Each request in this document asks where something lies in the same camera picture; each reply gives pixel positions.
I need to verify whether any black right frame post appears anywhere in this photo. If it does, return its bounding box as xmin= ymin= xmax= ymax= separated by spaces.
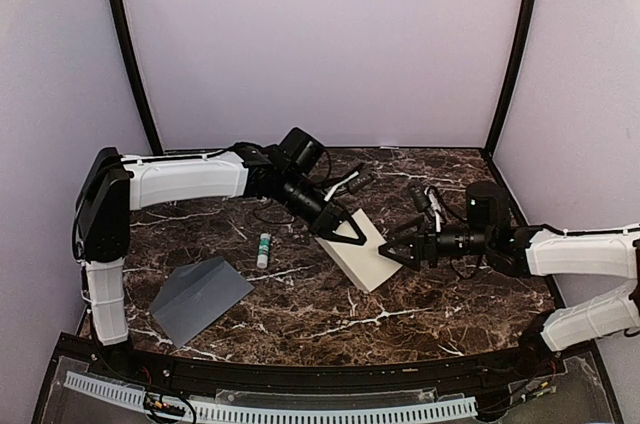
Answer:
xmin=483 ymin=0 xmax=536 ymax=161

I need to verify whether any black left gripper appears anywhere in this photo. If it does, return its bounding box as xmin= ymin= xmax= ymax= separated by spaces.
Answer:
xmin=277 ymin=171 xmax=367 ymax=245

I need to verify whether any white letter paper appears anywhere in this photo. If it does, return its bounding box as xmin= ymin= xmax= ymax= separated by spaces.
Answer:
xmin=316 ymin=209 xmax=401 ymax=293

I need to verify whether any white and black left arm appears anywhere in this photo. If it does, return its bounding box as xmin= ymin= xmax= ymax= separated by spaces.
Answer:
xmin=71 ymin=128 xmax=367 ymax=380

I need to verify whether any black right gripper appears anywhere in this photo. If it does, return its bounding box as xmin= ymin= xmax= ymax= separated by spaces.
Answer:
xmin=379 ymin=215 xmax=493 ymax=272

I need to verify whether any white green glue stick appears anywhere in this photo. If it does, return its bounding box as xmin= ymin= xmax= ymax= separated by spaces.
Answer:
xmin=256 ymin=233 xmax=272 ymax=269

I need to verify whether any grey slotted cable duct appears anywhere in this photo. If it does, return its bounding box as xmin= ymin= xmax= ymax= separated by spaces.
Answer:
xmin=63 ymin=371 xmax=478 ymax=423

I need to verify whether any black left frame post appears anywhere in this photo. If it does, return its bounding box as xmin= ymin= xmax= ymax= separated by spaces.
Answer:
xmin=108 ymin=0 xmax=164 ymax=156

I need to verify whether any black table edge rail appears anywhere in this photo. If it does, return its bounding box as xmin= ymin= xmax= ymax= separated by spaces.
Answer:
xmin=59 ymin=331 xmax=601 ymax=395

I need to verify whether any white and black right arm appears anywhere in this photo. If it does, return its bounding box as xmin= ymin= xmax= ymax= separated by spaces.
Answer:
xmin=378 ymin=181 xmax=639 ymax=378

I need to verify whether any grey envelope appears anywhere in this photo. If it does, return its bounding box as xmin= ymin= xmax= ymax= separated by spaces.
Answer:
xmin=150 ymin=256 xmax=254 ymax=347

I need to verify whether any black frame post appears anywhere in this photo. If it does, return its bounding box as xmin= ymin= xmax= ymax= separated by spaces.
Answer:
xmin=483 ymin=0 xmax=536 ymax=161
xmin=108 ymin=0 xmax=164 ymax=156

